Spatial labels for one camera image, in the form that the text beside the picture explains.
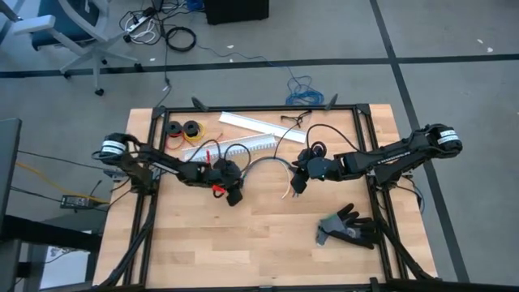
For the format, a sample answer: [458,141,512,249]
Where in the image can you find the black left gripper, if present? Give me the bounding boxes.
[202,160,243,207]

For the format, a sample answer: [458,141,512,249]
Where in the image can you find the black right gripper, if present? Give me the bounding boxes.
[291,157,345,195]

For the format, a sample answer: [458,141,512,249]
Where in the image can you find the black zip tie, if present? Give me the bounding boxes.
[273,119,304,160]

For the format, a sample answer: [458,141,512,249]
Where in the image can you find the white slotted cable duct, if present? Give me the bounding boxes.
[180,132,278,163]

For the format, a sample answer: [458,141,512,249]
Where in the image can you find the white duct cover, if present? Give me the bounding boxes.
[218,111,307,144]

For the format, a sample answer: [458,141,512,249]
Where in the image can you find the black grey work glove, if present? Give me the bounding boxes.
[315,203,383,251]

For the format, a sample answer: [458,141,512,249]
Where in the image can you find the clear safety glasses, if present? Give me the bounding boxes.
[280,109,314,130]

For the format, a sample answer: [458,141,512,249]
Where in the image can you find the black power adapter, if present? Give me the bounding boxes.
[59,194,92,211]

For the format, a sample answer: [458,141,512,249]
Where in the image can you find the black floor box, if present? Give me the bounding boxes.
[202,0,270,26]

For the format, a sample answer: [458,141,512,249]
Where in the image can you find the black side desk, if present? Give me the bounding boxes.
[0,213,103,292]

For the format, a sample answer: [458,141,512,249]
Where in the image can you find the office chair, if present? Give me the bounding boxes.
[0,0,145,97]

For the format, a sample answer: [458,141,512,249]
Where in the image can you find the white power strip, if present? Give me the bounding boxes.
[124,11,156,34]

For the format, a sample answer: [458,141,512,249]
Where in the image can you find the dark grey monitor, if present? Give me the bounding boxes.
[0,117,23,234]

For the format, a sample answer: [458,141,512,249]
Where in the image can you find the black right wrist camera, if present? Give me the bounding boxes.
[298,148,321,163]

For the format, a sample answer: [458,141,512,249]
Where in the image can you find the black left camera cable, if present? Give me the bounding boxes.
[189,139,252,179]

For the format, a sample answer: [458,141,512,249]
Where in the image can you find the dark right camera cable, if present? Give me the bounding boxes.
[305,123,362,161]

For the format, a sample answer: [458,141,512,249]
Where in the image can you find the black spool of yellow wire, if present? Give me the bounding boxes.
[182,119,208,144]

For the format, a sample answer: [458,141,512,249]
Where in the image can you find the blue coiled floor cable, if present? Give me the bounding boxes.
[284,74,326,107]

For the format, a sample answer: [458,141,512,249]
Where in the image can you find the black aluminium table frame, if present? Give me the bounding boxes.
[92,96,443,292]

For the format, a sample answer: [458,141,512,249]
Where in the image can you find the black spool of red wire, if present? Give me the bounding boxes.
[164,120,225,152]

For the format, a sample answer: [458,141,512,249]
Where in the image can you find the black coiled floor cable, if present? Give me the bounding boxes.
[165,26,198,54]

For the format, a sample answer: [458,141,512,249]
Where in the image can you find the yellow floor cable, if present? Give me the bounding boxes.
[15,161,111,205]

